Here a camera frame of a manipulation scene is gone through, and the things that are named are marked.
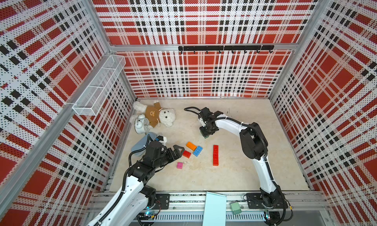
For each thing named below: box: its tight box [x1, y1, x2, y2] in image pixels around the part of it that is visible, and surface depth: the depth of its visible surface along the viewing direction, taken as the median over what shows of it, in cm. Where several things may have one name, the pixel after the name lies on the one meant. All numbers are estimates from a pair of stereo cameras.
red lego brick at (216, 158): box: [212, 151, 220, 167], surface depth 89 cm
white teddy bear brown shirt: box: [133, 101, 177, 129], surface depth 104 cm
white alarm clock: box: [134, 113, 150, 135], surface depth 95 cm
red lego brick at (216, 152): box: [213, 144, 220, 160], surface depth 92 cm
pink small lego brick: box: [176, 162, 184, 170], surface depth 86 cm
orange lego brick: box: [186, 141, 197, 152], surface depth 95 cm
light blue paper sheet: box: [202, 191, 227, 226], surface depth 70 cm
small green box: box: [230, 201, 243, 215], surface depth 72 cm
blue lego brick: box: [192, 145, 204, 157], surface depth 93 cm
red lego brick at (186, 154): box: [182, 150, 192, 159], surface depth 93 cm
